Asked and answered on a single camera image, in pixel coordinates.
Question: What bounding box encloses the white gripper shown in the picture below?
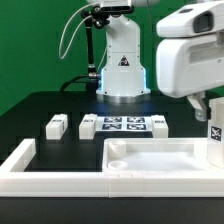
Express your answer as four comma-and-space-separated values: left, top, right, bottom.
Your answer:
156, 34, 224, 122

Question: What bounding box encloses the white desk top tray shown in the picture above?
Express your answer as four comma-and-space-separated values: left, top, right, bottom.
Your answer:
102, 138, 210, 173

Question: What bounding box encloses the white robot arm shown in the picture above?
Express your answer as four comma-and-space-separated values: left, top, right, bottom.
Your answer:
87, 0, 224, 121

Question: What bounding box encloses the marker tag sheet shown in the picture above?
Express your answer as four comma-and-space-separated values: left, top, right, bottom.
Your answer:
96, 116, 152, 132

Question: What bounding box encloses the white U-shaped fence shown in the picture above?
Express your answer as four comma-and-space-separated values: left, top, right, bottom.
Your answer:
0, 139, 224, 198

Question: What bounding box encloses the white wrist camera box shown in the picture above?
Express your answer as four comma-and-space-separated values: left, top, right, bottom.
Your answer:
156, 0, 224, 38

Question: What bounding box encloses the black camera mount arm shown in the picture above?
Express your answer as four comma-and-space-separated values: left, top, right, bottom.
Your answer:
80, 4, 136, 94

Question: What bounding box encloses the white cable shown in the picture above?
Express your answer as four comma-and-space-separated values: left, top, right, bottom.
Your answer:
58, 2, 101, 61

